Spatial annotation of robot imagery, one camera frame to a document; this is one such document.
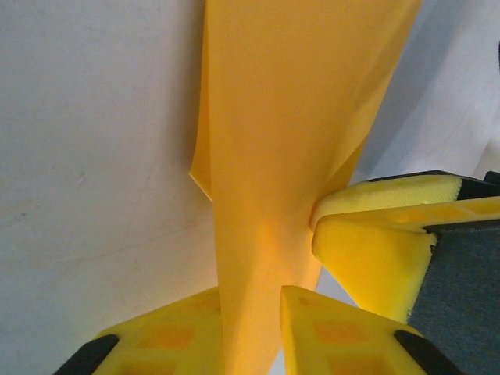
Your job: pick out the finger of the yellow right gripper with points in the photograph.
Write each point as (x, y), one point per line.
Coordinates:
(371, 261)
(390, 193)

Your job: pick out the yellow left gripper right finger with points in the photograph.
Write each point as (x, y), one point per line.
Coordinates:
(343, 343)

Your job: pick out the yellow cloth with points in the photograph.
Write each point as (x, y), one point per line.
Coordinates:
(273, 117)

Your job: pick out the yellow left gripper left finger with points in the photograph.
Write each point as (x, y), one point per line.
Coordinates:
(156, 343)

